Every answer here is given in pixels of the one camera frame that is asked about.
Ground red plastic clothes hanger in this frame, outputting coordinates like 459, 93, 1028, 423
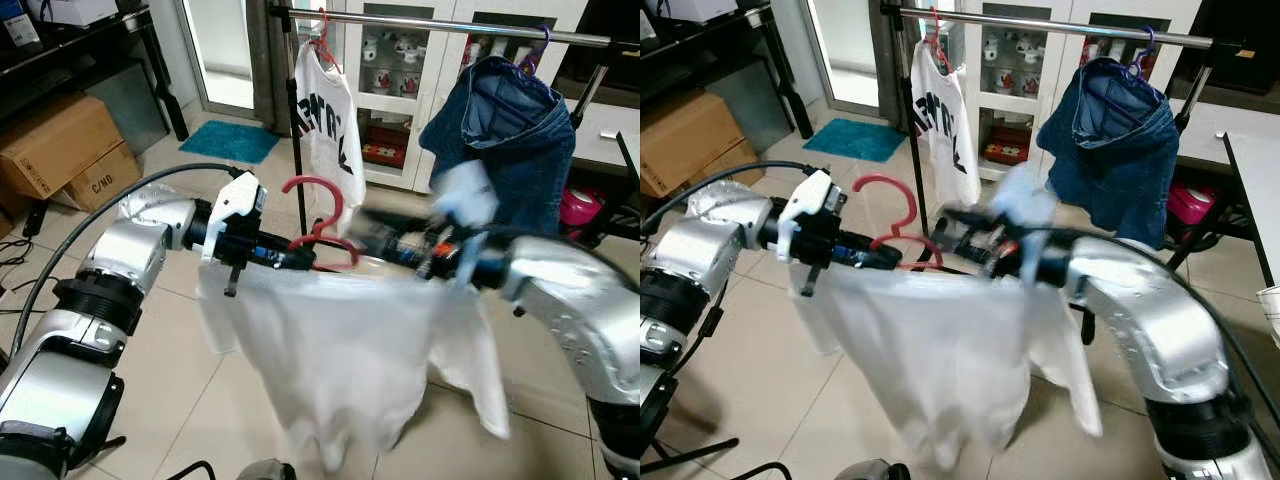
310, 8, 344, 73
852, 173, 946, 273
280, 175, 363, 273
925, 8, 957, 73

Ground purple plastic clothes hanger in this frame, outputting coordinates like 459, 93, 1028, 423
470, 25, 554, 113
1085, 25, 1159, 116

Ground red box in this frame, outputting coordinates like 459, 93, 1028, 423
985, 125, 1032, 166
360, 138, 411, 169

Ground white T-shirt black lettering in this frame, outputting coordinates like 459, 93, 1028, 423
293, 42, 367, 209
908, 40, 983, 209

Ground teal floor mat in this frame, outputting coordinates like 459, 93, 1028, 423
802, 118, 906, 164
178, 120, 283, 167

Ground small printed cardboard box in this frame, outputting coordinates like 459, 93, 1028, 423
60, 140, 144, 213
710, 138, 767, 193

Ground blue denim jeans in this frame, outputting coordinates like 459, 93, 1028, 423
418, 55, 577, 237
1035, 57, 1181, 249

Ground white glass-door cabinet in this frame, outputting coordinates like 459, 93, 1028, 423
340, 0, 591, 196
955, 0, 1201, 187

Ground pink plastic container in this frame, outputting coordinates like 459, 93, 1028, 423
1165, 180, 1217, 227
560, 185, 607, 230

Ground grey board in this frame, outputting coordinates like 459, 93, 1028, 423
85, 60, 171, 156
705, 60, 791, 151

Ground large cardboard box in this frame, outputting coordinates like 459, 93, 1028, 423
640, 88, 747, 197
0, 92, 127, 201

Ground white framed glass door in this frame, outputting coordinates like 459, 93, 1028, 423
178, 0, 273, 121
800, 0, 896, 119

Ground chrome clothes rack black poles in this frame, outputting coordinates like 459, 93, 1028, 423
268, 3, 641, 246
880, 3, 1251, 276

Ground black metal shelf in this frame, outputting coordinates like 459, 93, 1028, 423
0, 0, 191, 141
640, 0, 816, 141

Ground black metal bar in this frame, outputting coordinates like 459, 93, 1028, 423
65, 435, 129, 469
640, 435, 741, 473

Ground white paper cup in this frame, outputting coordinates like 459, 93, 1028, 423
1258, 285, 1280, 347

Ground white box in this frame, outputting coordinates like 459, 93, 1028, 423
655, 0, 741, 23
30, 0, 121, 29

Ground black cabinet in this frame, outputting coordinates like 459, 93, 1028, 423
1165, 0, 1280, 111

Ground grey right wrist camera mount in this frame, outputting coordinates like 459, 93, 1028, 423
432, 160, 501, 293
990, 160, 1061, 291

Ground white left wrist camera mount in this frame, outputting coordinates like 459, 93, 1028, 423
200, 172, 269, 264
775, 168, 837, 264

